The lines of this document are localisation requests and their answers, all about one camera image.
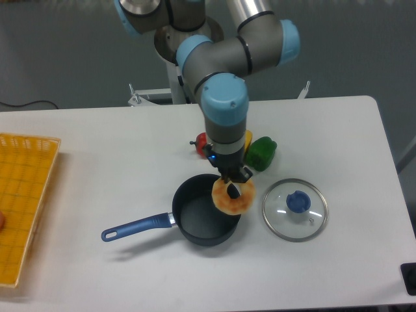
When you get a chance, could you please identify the black object table corner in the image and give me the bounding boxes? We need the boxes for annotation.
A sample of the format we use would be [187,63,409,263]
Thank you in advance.
[400,263,416,296]

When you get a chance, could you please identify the dark blue saucepan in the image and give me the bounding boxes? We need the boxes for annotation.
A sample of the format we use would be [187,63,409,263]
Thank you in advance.
[101,174,241,246]

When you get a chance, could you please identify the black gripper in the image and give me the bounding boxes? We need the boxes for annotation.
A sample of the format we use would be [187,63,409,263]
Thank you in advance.
[203,144,253,183]

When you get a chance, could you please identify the yellow plastic basket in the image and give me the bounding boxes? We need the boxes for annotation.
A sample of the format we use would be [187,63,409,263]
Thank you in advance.
[1,133,61,288]

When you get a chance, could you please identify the red toy bell pepper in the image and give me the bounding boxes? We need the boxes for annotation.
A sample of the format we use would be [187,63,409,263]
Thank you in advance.
[189,132,207,159]

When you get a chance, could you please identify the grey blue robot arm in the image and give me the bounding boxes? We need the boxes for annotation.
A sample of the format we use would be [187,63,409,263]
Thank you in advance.
[114,1,300,183]

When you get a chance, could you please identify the yellow toy bell pepper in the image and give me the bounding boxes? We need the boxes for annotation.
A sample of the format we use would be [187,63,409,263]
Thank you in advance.
[244,130,253,153]

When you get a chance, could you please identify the glazed toy donut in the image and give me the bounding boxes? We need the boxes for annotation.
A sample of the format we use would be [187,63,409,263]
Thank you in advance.
[211,178,256,215]

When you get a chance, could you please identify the green toy bell pepper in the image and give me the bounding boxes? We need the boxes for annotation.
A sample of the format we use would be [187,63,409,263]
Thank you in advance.
[244,136,278,172]

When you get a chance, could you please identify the black cable on floor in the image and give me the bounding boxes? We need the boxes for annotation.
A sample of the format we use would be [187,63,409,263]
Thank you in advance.
[0,100,60,109]

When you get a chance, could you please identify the glass lid blue knob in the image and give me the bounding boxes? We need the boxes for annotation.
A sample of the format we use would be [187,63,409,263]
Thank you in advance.
[261,178,328,242]

